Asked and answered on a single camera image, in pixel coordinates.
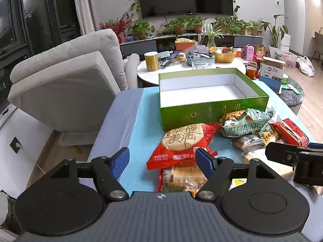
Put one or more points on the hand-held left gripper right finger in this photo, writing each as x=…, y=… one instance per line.
x=205, y=162

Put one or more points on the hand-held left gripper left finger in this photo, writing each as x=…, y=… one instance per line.
x=120, y=162

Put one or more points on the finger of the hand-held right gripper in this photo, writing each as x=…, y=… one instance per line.
x=280, y=153
x=316, y=146

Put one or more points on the beige snack packet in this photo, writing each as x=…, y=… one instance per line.
x=272, y=169

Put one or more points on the red noodle packet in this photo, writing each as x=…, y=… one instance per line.
x=290, y=131

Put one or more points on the red cake snack packet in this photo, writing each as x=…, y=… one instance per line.
x=181, y=141

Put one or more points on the green nut snack packet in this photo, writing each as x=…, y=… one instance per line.
x=244, y=124

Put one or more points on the green gift box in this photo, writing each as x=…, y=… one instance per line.
x=214, y=111

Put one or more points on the yellow label snack packet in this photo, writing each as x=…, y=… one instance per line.
x=271, y=134

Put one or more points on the clear biscuit packet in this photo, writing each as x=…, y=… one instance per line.
x=181, y=176

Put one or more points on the dark snack packet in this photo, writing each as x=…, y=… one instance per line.
x=248, y=142

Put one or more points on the dark marble round table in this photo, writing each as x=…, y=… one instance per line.
x=294, y=97

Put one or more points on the white plastic bag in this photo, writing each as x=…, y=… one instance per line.
x=306, y=66

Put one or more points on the white and blue carton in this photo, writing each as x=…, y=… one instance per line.
x=272, y=70

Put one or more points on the orange jar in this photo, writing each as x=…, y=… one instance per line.
x=250, y=73

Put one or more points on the clear storage bin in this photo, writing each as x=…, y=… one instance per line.
x=286, y=59

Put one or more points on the white round table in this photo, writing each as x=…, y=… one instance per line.
x=176, y=71

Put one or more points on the grey dining chair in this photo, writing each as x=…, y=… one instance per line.
x=318, y=49

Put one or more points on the clear glass cup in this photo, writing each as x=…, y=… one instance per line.
x=200, y=64

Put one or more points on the grey armchair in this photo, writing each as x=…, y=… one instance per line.
x=65, y=80

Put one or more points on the pink box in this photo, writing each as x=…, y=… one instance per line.
x=248, y=53

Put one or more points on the yellow can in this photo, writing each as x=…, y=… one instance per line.
x=152, y=61

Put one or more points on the grey plastic tray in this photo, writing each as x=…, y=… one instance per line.
x=201, y=54

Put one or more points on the yellow woven basket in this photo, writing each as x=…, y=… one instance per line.
x=223, y=55

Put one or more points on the mint green case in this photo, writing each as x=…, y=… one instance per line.
x=164, y=54

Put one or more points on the grey television cabinet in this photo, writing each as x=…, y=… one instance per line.
x=141, y=46

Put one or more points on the orange box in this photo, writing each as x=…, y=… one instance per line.
x=184, y=46

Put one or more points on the tall large-leaf plant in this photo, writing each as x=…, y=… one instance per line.
x=275, y=31

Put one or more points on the metal cylinder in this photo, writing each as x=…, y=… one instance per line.
x=6, y=208

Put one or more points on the grass plant in glass vase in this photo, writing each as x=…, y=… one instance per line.
x=212, y=36

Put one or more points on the potted green plant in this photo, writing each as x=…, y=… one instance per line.
x=141, y=29
x=223, y=24
x=176, y=25
x=255, y=27
x=241, y=26
x=198, y=24

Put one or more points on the red berry branches in vase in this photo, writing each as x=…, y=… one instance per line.
x=117, y=26

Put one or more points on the white curtain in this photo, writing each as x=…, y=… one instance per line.
x=85, y=5

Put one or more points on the black framed glass door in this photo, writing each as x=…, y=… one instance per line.
x=30, y=17

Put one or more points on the black wall socket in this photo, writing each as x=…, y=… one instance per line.
x=15, y=145

